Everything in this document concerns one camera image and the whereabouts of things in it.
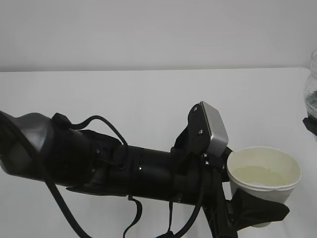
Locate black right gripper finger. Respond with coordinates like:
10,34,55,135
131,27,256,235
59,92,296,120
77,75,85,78
303,116,317,136

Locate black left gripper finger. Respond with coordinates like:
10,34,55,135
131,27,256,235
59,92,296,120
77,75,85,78
224,188,290,233

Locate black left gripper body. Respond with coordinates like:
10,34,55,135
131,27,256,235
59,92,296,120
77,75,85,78
170,147,238,238

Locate clear green-label water bottle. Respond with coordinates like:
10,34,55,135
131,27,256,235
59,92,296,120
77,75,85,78
304,50,317,136

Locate white paper cup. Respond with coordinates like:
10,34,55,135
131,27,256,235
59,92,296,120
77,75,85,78
226,146,303,221

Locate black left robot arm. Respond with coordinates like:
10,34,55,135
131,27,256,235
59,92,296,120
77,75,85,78
0,105,289,238

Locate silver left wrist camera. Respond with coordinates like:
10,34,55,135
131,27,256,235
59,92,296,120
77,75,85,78
187,101,228,157

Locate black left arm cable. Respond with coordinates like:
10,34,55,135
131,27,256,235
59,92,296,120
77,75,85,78
0,113,204,238

